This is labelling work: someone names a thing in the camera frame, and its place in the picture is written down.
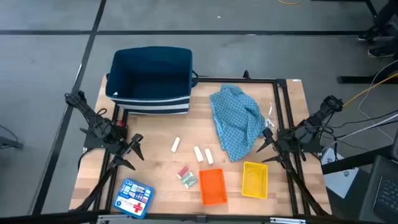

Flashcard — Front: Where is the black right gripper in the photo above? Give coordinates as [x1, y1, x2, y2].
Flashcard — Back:
[256, 127, 298, 164]

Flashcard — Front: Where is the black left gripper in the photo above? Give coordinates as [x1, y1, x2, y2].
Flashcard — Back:
[108, 133, 145, 171]

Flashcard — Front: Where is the blue patterned cloth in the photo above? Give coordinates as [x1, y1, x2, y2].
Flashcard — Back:
[210, 83, 275, 162]

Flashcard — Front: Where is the white gauze roll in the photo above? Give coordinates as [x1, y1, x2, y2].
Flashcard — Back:
[204, 147, 215, 166]
[193, 146, 205, 163]
[170, 136, 182, 154]

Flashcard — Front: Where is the yellow plastic basket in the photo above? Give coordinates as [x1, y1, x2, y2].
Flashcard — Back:
[241, 161, 269, 200]

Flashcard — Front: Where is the blue first aid kit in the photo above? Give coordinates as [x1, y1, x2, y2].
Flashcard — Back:
[112, 177, 155, 220]

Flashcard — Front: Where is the orange plastic basket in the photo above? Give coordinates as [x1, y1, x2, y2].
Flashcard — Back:
[198, 168, 229, 207]

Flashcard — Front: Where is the white box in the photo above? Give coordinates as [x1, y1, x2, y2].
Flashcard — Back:
[320, 147, 360, 200]

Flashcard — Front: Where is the black desk bar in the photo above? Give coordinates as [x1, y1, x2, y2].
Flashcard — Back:
[322, 144, 396, 175]

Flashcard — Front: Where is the navy striped fabric storage bin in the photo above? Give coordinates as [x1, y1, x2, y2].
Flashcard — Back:
[104, 45, 199, 116]

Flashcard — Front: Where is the black desk foot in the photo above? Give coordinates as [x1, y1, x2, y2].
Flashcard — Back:
[337, 62, 398, 85]

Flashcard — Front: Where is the black stand foot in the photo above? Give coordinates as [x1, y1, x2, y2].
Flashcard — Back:
[0, 124, 25, 150]

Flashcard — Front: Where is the black laptop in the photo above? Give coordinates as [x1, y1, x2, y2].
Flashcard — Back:
[359, 154, 398, 223]

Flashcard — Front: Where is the person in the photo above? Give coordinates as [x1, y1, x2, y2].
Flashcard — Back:
[356, 0, 398, 60]

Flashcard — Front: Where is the silver rail bracket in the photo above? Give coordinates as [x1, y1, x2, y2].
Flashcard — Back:
[269, 217, 307, 224]

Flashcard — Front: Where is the black aluminium table frame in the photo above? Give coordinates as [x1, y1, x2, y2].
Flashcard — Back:
[70, 70, 332, 218]

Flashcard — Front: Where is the grey cable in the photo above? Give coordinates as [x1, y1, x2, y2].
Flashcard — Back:
[322, 112, 398, 152]

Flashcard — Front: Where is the white cable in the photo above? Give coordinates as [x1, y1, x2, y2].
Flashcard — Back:
[356, 58, 398, 144]

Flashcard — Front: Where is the black cable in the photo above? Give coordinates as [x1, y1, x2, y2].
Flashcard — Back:
[323, 108, 398, 130]

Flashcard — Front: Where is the long yellow cable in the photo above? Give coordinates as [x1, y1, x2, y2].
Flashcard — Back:
[341, 72, 398, 108]

